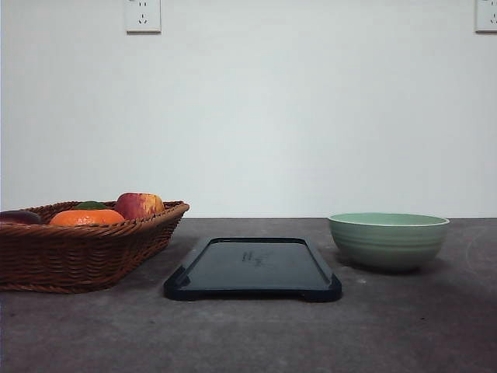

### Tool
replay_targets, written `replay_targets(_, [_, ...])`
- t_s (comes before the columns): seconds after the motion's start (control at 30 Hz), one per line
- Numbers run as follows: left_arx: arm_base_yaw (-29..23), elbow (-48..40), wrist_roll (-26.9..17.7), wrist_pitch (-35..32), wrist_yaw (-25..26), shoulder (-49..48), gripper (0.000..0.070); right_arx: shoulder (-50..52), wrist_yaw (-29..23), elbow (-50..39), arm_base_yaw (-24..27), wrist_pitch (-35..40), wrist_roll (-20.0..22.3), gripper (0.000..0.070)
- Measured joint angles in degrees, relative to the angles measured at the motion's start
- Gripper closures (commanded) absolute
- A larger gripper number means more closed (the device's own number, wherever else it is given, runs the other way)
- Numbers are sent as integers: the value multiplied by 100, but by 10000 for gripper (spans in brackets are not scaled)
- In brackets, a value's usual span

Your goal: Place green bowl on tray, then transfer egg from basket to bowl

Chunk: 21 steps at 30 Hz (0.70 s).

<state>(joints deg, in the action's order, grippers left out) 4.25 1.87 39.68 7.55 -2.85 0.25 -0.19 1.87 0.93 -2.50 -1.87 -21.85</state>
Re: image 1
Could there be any dark rectangular tray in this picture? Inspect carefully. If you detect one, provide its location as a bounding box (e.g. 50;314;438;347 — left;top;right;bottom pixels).
163;237;342;302

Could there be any orange mandarin fruit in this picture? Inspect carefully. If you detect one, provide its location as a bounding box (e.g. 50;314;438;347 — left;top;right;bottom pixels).
49;209;126;225

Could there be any brown wicker basket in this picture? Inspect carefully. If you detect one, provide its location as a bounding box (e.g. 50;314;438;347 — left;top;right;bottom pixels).
0;200;190;294

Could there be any green lime fruit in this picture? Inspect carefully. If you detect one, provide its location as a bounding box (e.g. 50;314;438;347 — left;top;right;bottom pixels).
75;200;107;210

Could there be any red yellow apple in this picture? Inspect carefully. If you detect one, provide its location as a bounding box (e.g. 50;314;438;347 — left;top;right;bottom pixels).
115;193;165;220

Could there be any white wall socket right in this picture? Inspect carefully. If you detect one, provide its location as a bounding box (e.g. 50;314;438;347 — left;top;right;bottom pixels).
471;0;497;33

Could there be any white wall socket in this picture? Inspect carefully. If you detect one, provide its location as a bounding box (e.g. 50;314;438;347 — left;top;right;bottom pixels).
124;0;162;37
471;0;497;33

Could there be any green ceramic bowl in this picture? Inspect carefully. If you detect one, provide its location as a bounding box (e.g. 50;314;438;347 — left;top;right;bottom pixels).
328;212;450;270

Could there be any white wall socket left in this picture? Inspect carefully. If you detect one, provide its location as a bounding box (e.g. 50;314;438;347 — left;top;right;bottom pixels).
124;0;162;37

